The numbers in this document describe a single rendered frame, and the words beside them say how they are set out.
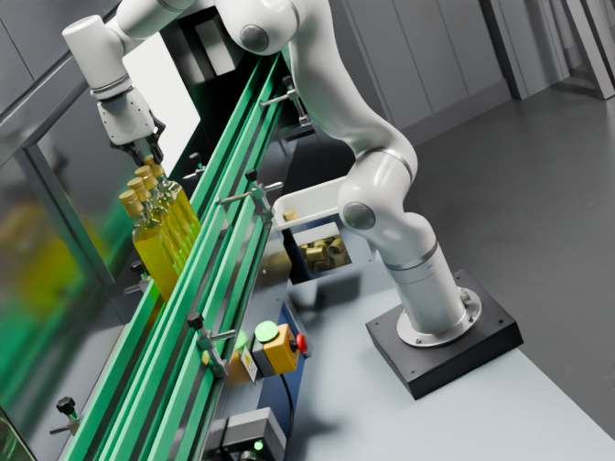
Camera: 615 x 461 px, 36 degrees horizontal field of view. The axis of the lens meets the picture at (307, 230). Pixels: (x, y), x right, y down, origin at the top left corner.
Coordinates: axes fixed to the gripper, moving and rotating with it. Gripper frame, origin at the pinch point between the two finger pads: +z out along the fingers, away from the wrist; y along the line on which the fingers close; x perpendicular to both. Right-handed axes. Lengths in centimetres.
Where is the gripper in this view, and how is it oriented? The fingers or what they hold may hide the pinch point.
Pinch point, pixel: (148, 156)
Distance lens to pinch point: 206.9
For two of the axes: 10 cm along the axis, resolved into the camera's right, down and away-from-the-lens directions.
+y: 9.2, -2.7, -2.8
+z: 3.7, 8.3, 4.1
